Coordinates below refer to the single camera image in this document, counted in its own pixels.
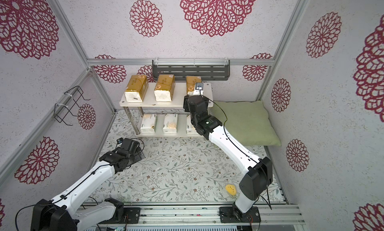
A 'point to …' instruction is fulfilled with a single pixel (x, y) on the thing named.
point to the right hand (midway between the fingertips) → (193, 94)
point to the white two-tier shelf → (151, 102)
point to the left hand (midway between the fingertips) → (134, 157)
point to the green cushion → (247, 121)
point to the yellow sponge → (231, 189)
